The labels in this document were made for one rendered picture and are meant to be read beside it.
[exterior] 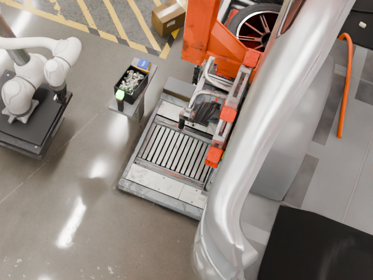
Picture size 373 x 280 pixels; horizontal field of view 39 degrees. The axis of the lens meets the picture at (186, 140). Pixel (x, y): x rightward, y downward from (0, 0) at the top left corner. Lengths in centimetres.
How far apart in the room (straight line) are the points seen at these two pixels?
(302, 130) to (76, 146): 184
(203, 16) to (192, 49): 34
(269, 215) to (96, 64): 202
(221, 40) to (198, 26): 18
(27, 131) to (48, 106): 21
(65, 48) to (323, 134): 146
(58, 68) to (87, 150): 108
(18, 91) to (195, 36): 114
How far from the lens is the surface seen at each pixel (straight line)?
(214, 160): 284
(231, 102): 275
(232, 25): 383
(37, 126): 360
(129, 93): 341
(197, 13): 318
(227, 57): 343
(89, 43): 431
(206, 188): 357
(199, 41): 337
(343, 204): 287
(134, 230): 361
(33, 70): 350
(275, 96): 206
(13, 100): 345
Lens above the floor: 346
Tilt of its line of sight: 63 degrees down
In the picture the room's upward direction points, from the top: 10 degrees clockwise
